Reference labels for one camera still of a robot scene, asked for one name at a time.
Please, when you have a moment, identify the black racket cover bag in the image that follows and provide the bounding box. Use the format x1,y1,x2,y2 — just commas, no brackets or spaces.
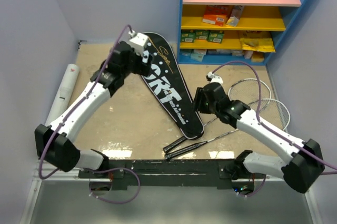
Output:
143,32,204,140

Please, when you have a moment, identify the white shuttlecock tube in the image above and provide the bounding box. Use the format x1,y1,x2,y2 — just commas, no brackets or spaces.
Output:
45,64,80,126

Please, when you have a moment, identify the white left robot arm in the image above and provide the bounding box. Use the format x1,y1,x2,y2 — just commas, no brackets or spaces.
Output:
34,40,153,178

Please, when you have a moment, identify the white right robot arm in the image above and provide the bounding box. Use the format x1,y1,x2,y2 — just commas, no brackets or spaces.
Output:
193,82,325,193

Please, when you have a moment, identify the green box right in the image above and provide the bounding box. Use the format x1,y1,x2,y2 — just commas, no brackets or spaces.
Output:
208,30,224,43

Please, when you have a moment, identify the green box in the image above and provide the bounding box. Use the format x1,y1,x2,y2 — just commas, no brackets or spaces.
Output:
180,30,196,43
208,30,224,43
195,30,210,41

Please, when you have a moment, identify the green box left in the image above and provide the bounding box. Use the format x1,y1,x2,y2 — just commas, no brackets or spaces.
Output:
180,30,196,43

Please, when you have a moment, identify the green box middle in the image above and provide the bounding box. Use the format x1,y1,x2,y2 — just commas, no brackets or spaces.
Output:
195,30,210,41

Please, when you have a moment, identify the blue shelf unit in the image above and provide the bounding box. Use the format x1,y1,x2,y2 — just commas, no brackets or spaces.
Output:
177,0,307,65

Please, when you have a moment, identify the yellow snack bag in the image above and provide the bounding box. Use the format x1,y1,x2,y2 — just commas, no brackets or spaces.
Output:
239,31,275,53

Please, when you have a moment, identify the silver snack pouch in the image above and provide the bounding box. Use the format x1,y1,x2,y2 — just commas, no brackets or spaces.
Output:
226,5,245,27

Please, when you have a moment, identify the orange snack box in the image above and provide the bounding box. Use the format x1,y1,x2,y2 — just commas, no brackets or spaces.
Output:
202,5,232,26

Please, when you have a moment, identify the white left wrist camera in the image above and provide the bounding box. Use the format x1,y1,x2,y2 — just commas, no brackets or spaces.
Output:
127,30,149,56

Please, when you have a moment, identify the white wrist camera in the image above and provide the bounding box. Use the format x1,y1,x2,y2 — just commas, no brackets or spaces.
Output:
127,30,149,56
206,71,223,85

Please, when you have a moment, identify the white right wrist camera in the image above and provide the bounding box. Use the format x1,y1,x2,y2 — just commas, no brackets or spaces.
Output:
206,71,223,85

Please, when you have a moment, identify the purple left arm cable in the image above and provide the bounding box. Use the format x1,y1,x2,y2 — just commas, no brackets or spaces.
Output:
38,24,133,180

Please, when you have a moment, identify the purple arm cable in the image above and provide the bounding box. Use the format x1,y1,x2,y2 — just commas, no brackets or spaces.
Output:
38,24,133,180
212,60,337,176

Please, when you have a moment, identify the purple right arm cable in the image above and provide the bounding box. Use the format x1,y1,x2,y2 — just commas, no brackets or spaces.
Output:
212,60,337,176

